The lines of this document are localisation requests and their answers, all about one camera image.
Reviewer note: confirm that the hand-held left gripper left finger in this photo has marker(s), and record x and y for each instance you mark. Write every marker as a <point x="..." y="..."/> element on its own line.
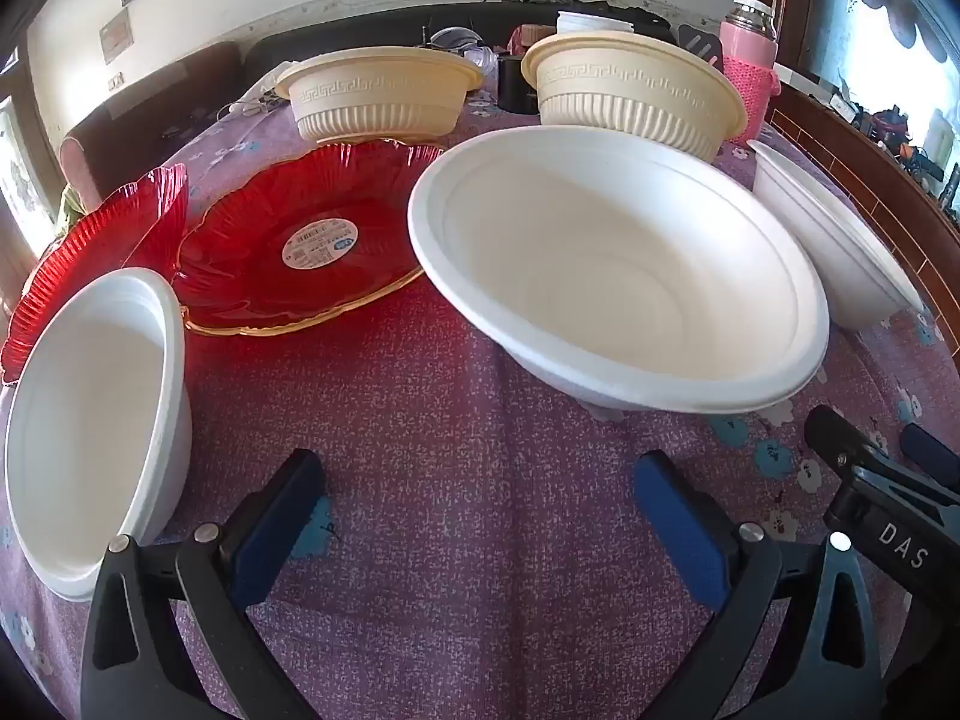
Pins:
<point x="281" y="540"/>

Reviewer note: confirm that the brown wooden cabinet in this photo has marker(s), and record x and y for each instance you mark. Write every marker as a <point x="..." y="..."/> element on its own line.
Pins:
<point x="847" y="150"/>

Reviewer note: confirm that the black slotted spatula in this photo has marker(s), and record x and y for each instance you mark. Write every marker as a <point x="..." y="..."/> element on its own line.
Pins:
<point x="701" y="43"/>

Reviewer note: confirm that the pink sleeved thermos bottle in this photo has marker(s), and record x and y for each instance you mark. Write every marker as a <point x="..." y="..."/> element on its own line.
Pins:
<point x="746" y="52"/>

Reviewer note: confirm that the small wall sign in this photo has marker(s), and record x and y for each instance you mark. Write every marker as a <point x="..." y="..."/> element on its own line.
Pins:
<point x="116" y="37"/>

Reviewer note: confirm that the black sofa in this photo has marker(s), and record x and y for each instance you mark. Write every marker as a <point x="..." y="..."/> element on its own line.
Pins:
<point x="337" y="34"/>

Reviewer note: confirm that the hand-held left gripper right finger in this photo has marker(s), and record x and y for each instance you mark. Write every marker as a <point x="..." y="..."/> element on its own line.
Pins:
<point x="682" y="540"/>

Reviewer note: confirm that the red glass plate with label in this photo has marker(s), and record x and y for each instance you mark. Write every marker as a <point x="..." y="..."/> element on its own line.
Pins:
<point x="255" y="240"/>

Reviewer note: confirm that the wide cream patterned bowl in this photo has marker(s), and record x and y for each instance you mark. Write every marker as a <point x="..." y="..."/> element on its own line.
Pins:
<point x="375" y="105"/>

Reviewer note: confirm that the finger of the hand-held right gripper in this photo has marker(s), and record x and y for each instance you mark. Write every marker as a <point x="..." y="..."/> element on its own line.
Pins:
<point x="892" y="525"/>
<point x="934" y="454"/>

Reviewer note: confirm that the white foam bowl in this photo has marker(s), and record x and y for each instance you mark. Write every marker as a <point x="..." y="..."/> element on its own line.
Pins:
<point x="622" y="270"/>
<point x="82" y="420"/>
<point x="832" y="240"/>

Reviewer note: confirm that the white plastic bucket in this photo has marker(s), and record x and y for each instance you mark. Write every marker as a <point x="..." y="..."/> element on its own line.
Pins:
<point x="592" y="22"/>

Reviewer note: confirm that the purple floral tablecloth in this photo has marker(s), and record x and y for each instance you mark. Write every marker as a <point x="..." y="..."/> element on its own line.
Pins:
<point x="465" y="465"/>

